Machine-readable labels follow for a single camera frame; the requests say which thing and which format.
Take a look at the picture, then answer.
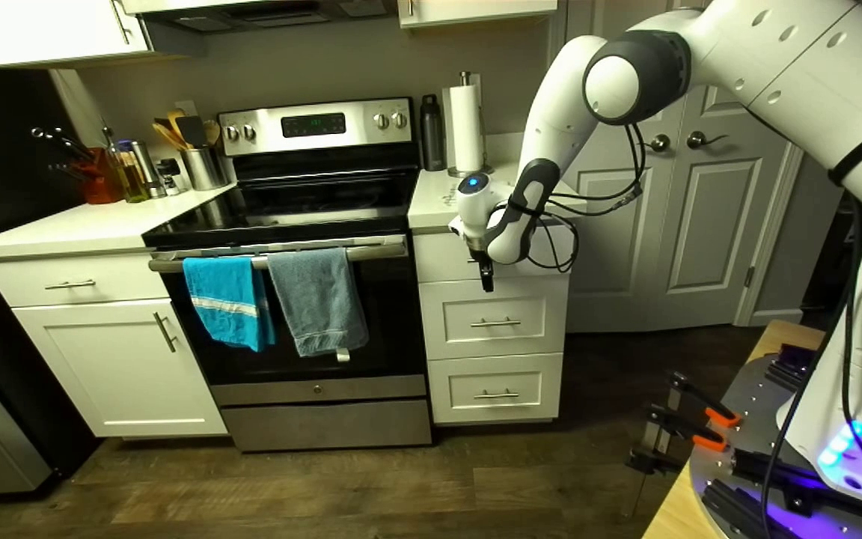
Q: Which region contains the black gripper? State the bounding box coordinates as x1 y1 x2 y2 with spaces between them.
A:
467 232 501 294

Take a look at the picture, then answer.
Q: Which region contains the white drawer with cutlery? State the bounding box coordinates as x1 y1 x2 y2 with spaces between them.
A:
410 231 574 283

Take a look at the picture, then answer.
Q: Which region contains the white medium drawer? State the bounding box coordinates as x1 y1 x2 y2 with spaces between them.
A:
416 274 571 361

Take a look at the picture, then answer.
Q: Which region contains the white drawer base cabinet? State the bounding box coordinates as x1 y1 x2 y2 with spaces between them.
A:
407 166 574 427

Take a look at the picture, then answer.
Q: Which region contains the white deep drawer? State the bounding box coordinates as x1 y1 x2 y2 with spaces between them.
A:
426 354 566 427

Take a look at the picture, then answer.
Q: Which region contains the white panel door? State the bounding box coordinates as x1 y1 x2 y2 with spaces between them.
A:
670 84 808 333
561 115 682 339

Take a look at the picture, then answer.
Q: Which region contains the white paper towel roll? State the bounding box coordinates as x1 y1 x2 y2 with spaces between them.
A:
447 68 492 178
447 84 485 172

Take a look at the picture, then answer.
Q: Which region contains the black bottle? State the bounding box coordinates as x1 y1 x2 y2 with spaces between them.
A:
419 92 449 172

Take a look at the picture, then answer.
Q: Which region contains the grey blue towel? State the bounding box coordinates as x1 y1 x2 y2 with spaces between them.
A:
265 247 372 361

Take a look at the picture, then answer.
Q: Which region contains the stainless black electric stove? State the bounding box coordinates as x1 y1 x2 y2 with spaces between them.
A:
142 95 435 455

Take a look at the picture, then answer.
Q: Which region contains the bright blue striped towel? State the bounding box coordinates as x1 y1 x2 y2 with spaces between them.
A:
181 255 278 354

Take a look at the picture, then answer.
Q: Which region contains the white upper cabinet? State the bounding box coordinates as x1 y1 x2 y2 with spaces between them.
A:
396 0 561 30
0 0 154 71

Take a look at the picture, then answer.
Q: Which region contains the wooden table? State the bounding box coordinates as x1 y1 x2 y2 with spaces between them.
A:
640 321 829 539

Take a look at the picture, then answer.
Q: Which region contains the utensil crock with spoons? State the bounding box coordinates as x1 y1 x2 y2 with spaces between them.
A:
149 111 229 192

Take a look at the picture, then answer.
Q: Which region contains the black base clamp bar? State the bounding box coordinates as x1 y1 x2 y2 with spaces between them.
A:
730 445 824 502
702 479 785 539

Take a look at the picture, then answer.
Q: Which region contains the stainless over-range microwave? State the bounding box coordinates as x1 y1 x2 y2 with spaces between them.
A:
124 0 398 35

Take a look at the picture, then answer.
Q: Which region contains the glass oil bottle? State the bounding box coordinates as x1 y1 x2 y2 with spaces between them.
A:
108 130 158 204

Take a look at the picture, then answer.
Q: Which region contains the white door base cabinet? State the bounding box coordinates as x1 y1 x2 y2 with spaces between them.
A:
0 183 238 440

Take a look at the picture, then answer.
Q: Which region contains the red utensil pot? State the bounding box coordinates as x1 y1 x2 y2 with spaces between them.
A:
27 121 133 207

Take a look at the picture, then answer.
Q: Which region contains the black wrist cable bundle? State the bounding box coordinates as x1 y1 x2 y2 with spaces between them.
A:
521 115 652 274

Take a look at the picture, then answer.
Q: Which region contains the orange handled clamp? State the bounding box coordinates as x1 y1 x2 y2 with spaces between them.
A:
628 400 738 475
666 369 747 434

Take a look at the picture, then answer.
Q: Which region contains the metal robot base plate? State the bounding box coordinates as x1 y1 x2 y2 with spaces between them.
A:
688 340 862 539

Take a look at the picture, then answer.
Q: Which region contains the black base cable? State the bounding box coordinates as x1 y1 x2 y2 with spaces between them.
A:
757 192 862 539

